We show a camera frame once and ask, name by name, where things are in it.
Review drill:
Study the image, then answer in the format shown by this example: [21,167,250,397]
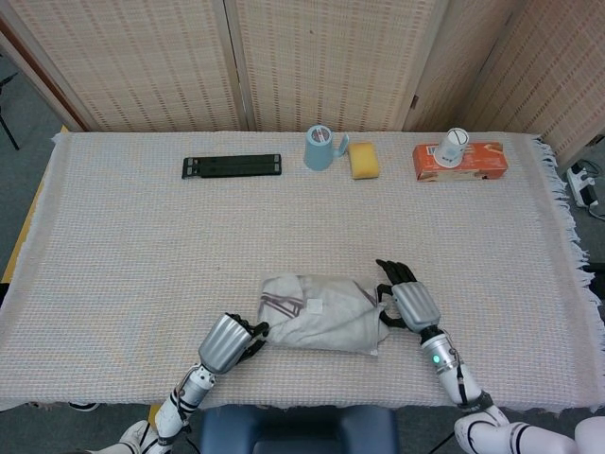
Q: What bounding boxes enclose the light blue plastic mug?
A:
[302,124,351,172]

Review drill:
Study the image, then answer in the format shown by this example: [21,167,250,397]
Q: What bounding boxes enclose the white cloth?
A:
[257,272,389,358]

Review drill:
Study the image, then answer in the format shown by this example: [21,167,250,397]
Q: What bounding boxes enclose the woven bamboo folding screen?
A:
[0,0,605,165]

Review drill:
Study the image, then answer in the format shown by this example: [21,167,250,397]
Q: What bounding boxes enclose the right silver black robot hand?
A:
[375,258,443,335]

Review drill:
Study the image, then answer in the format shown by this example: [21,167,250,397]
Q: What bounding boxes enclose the black chair leg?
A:
[0,73,21,151]

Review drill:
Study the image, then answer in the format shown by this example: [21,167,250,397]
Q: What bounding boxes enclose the grey clothes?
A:
[259,274,389,354]

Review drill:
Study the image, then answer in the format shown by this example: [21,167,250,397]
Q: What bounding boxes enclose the white power strip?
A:
[565,160,605,209]

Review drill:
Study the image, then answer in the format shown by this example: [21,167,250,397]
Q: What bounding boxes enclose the orange tissue box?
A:
[412,140,511,183]

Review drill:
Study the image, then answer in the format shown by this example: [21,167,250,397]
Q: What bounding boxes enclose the white paper cup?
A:
[434,127,471,168]

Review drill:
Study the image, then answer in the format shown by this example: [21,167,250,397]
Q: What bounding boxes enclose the black rack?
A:
[181,153,284,180]

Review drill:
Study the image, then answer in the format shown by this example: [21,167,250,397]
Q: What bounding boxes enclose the yellow sponge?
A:
[348,142,382,181]

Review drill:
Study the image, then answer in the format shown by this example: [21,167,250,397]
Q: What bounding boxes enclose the woven beige tablecloth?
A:
[0,130,605,412]

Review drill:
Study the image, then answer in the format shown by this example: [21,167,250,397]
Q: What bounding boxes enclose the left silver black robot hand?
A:
[197,311,271,375]

